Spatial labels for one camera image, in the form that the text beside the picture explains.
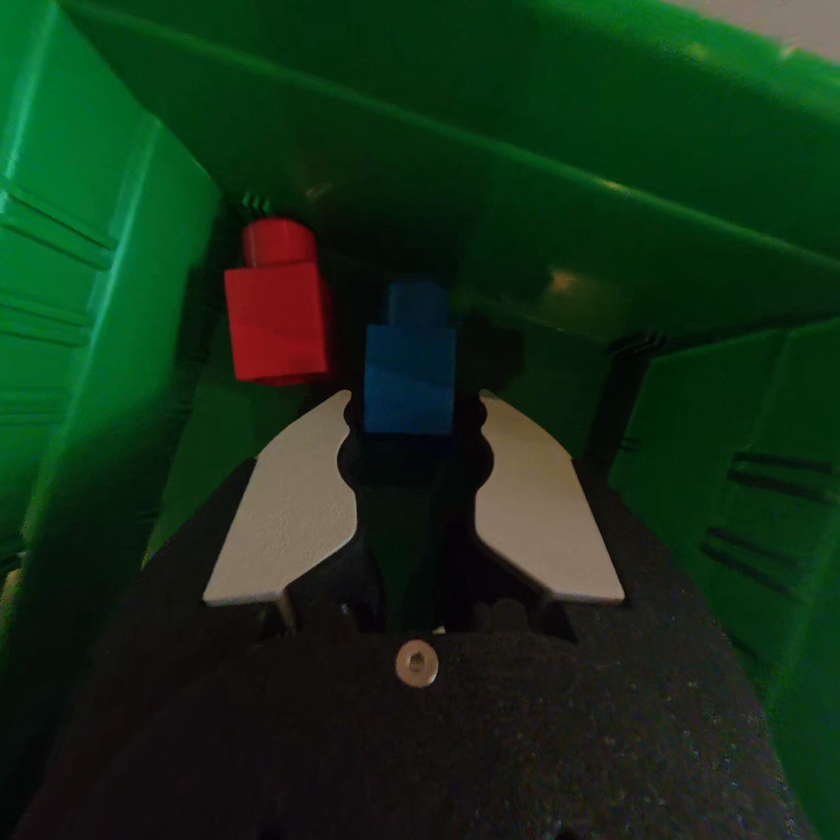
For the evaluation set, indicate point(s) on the red mega block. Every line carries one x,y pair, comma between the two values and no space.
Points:
275,315

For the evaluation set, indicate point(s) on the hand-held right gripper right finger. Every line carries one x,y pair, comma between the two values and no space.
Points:
544,518

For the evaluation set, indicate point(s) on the green plastic bin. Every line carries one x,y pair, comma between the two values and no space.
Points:
459,131

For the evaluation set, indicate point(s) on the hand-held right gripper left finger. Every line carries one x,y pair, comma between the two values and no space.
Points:
289,518

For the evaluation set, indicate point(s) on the blue mega block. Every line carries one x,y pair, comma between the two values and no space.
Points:
410,374

